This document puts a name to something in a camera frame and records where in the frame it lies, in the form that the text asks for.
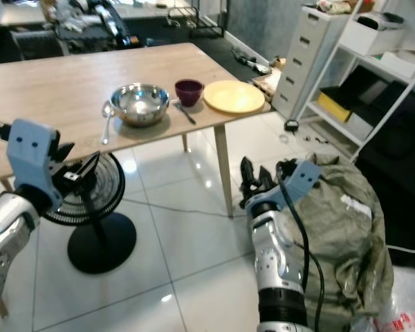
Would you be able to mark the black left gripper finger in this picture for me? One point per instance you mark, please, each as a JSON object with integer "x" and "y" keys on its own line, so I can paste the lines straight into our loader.
{"x": 90, "y": 167}
{"x": 66, "y": 152}

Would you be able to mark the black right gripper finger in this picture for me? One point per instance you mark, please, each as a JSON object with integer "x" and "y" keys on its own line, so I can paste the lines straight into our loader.
{"x": 247, "y": 178}

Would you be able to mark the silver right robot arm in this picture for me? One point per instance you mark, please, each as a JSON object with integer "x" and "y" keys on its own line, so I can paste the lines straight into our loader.
{"x": 277, "y": 256}

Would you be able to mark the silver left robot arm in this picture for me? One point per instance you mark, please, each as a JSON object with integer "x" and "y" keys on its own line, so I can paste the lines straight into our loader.
{"x": 7, "y": 235}

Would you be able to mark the wooden table leg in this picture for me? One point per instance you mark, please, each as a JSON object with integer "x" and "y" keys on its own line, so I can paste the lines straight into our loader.
{"x": 225, "y": 173}

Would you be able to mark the silver metal spoon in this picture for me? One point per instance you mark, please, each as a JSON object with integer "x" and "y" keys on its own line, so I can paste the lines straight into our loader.
{"x": 107, "y": 119}

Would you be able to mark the black floor fan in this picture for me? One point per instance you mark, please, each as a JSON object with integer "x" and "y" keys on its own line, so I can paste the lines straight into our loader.
{"x": 102, "y": 238}

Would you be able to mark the stainless steel bowl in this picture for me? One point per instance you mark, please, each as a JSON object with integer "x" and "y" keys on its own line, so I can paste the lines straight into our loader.
{"x": 140, "y": 104}

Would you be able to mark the yellow round plate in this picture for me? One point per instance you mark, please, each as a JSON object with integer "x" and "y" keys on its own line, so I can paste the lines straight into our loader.
{"x": 234, "y": 97}

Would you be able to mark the green woven sack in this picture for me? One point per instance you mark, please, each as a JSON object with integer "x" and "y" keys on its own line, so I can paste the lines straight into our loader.
{"x": 346, "y": 228}

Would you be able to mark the yellow storage box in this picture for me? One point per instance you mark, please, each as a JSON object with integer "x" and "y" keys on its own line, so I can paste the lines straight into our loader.
{"x": 334, "y": 105}

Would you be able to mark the small purple bowl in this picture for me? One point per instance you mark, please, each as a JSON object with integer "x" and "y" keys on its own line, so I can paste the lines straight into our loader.
{"x": 188, "y": 90}

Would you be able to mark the white drawer cabinet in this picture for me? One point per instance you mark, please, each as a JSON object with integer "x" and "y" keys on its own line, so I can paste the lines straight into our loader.
{"x": 304, "y": 59}

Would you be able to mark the cluttered metal cart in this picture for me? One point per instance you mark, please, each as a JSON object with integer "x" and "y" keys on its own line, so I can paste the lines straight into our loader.
{"x": 90, "y": 24}

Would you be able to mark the white metal shelf rack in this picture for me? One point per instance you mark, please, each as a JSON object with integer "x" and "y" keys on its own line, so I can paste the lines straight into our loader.
{"x": 373, "y": 76}

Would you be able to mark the white printer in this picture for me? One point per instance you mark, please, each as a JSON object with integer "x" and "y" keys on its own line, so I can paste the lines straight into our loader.
{"x": 373, "y": 33}

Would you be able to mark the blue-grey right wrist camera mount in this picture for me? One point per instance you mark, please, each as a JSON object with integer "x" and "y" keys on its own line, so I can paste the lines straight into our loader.
{"x": 304, "y": 176}

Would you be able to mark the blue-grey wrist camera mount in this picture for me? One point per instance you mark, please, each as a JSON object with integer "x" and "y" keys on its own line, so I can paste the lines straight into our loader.
{"x": 304, "y": 176}
{"x": 31, "y": 155}

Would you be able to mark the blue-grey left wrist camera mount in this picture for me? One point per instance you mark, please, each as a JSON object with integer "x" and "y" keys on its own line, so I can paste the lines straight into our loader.
{"x": 31, "y": 155}

